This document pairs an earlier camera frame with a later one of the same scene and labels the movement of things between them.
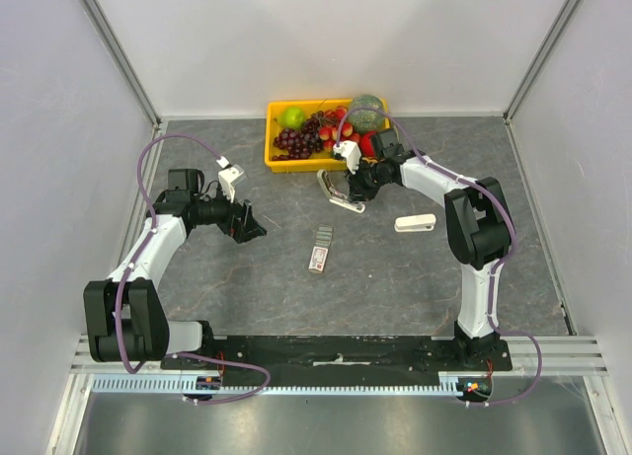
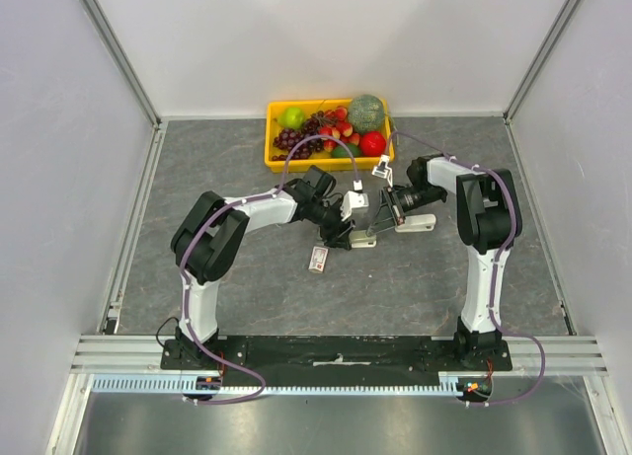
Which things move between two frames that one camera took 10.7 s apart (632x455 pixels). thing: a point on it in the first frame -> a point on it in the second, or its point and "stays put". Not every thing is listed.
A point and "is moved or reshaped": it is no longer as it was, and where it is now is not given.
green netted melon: [366, 113] stays put
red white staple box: [320, 250] stays put
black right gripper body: [355, 187] -> [392, 204]
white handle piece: [415, 223] stays put
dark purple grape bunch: [300, 144] stays put
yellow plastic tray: [320, 163] stays put
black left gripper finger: [250, 228] -> [342, 241]
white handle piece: [336, 196] is moved or reshaped
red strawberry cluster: [339, 130] stays put
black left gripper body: [230, 224] -> [330, 221]
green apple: [291, 117] stays put
